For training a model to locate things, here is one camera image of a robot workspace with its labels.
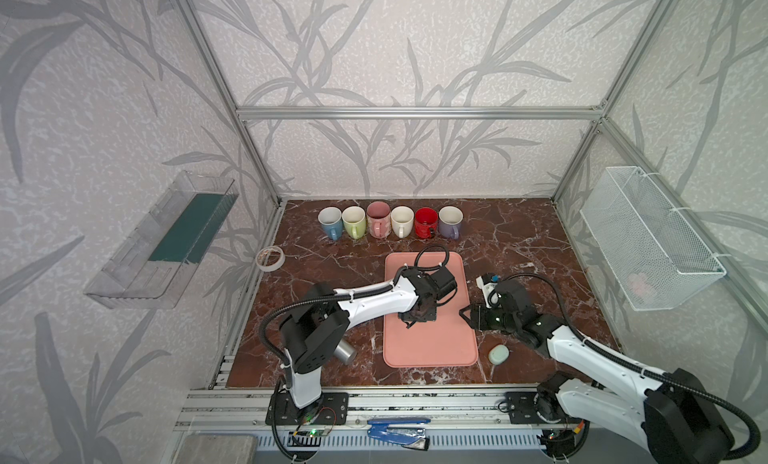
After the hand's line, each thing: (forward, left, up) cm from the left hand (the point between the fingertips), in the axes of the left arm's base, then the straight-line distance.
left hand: (426, 308), depth 86 cm
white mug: (+34, +7, 0) cm, 35 cm away
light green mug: (+30, +24, +3) cm, 39 cm away
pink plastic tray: (-8, -6, -5) cm, 11 cm away
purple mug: (+35, -10, 0) cm, 36 cm away
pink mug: (+30, +15, +4) cm, 34 cm away
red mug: (+36, -2, -3) cm, 36 cm away
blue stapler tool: (-30, +5, -2) cm, 30 cm away
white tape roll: (+16, +51, -6) cm, 54 cm away
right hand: (+1, -11, +2) cm, 11 cm away
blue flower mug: (+30, +32, +3) cm, 44 cm away
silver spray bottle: (-12, +22, -2) cm, 25 cm away
